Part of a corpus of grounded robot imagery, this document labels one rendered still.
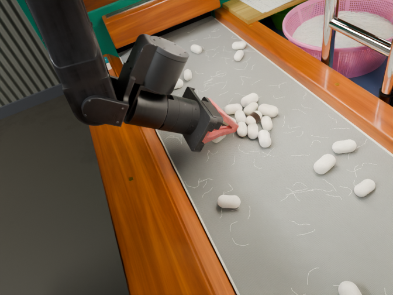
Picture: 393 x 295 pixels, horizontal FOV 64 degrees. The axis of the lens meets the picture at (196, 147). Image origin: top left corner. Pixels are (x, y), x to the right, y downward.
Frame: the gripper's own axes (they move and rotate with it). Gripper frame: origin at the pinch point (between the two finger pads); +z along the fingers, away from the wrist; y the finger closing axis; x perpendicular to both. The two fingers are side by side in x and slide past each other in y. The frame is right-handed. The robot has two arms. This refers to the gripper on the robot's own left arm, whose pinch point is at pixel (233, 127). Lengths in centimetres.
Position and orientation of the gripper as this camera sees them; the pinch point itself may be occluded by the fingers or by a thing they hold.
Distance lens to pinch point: 56.4
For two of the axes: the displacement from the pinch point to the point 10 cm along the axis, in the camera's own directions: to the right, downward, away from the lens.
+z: 8.3, 1.4, 5.4
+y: -3.6, -6.2, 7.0
